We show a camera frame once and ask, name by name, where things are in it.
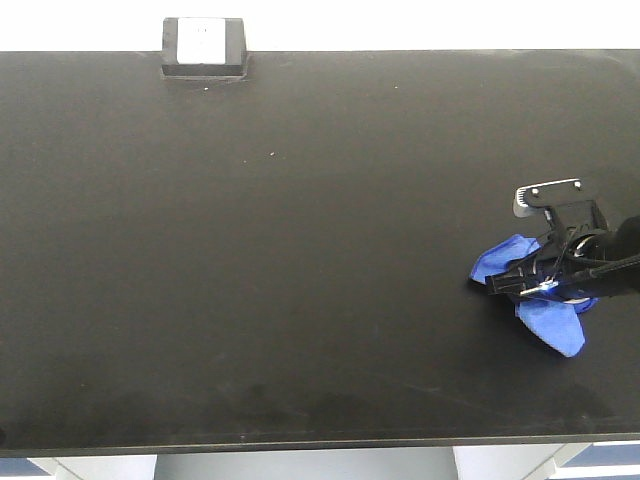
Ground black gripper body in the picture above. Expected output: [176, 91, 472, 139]
[486, 200, 607, 303]

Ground blue cloth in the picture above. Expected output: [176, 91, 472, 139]
[469, 234, 599, 358]

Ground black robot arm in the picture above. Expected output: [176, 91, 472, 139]
[485, 200, 639, 303]

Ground blue right cabinet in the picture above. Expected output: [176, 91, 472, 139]
[453, 440, 639, 479]

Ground blue cabinet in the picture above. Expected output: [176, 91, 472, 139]
[453, 440, 639, 479]
[1, 455, 157, 480]

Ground white knee-space panel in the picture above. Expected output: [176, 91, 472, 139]
[154, 447, 458, 479]

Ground black power socket box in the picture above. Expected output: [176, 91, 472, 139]
[161, 17, 248, 79]

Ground blue left cabinet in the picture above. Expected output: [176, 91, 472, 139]
[1, 455, 157, 480]

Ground black cable with connector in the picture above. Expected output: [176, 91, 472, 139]
[517, 252, 640, 297]

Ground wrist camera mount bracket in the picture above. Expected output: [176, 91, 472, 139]
[512, 178, 583, 218]

